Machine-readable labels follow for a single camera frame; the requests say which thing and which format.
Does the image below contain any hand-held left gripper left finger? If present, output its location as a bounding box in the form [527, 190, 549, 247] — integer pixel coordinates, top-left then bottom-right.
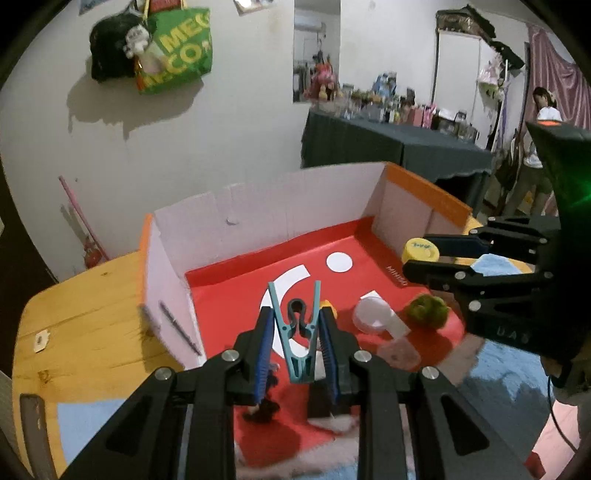
[69, 307, 278, 480]

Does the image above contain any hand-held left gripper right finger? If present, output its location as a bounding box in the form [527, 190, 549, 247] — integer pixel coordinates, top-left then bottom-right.
[318, 307, 532, 480]

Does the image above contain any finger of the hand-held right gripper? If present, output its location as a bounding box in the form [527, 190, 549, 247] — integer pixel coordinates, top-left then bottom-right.
[422, 217, 561, 264]
[403, 259, 561, 356]

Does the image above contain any yellow round cap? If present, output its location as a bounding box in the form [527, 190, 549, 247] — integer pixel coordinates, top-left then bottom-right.
[401, 236, 439, 264]

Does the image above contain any teal clothespin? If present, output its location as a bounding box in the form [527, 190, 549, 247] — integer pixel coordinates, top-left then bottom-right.
[267, 280, 321, 385]

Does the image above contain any black and white plush roll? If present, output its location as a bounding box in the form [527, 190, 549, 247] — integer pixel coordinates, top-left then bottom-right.
[307, 383, 361, 432]

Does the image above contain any white round jar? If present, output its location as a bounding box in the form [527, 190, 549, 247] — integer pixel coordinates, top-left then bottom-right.
[352, 296, 394, 334]

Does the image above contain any pink round toy camera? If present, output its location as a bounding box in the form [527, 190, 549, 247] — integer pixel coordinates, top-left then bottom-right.
[378, 339, 422, 370]

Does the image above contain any cardboard box with red bottom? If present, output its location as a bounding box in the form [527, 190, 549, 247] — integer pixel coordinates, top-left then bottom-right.
[139, 161, 483, 472]

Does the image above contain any green pompom ball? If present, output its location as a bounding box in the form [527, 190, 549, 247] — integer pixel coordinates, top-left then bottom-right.
[405, 295, 451, 329]

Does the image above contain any black figure with blue helmet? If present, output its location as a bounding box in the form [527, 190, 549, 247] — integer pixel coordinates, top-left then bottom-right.
[242, 364, 282, 425]

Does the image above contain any table with dark cloth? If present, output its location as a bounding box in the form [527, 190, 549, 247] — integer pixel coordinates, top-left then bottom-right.
[301, 108, 495, 208]

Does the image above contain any row of small knickknacks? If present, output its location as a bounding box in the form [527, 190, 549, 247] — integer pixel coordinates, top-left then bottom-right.
[318, 71, 481, 141]

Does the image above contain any pink curtain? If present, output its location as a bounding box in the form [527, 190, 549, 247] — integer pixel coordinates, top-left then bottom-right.
[526, 23, 591, 130]

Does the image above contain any white cabinet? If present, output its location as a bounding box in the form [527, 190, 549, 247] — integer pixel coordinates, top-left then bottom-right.
[436, 28, 485, 148]

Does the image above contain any light blue fuzzy blanket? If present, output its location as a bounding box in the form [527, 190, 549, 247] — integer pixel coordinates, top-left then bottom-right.
[58, 342, 568, 467]

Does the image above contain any red and pink plush toy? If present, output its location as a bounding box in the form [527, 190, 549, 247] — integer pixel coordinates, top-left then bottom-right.
[305, 62, 340, 102]

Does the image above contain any pink stick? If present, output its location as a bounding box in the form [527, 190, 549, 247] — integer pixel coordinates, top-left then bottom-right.
[58, 175, 112, 264]

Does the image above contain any black phone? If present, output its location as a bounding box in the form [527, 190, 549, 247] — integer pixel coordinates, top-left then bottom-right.
[19, 394, 58, 480]

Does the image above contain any green tote bag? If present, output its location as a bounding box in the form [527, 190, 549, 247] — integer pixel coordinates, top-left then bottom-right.
[136, 4, 214, 96]

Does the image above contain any wall mirror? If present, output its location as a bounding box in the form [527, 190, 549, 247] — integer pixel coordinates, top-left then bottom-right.
[293, 0, 341, 104]

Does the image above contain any white plush keychain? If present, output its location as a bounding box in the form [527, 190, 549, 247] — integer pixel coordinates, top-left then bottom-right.
[122, 23, 162, 75]

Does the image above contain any black plush on wall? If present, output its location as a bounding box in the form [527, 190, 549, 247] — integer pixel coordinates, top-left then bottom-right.
[89, 11, 148, 84]

